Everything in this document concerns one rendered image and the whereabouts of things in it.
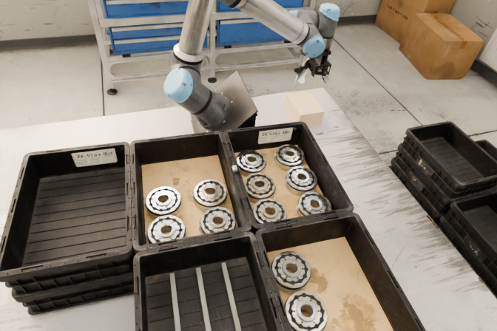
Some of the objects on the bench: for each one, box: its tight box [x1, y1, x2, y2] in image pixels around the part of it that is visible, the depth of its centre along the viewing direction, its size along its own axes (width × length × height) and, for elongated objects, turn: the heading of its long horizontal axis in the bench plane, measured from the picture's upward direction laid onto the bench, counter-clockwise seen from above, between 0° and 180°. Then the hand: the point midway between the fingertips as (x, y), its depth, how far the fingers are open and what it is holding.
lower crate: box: [11, 274, 134, 315], centre depth 105 cm, size 40×30×12 cm
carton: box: [284, 92, 325, 126], centre depth 162 cm, size 16×12×8 cm
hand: (309, 84), depth 153 cm, fingers open, 14 cm apart
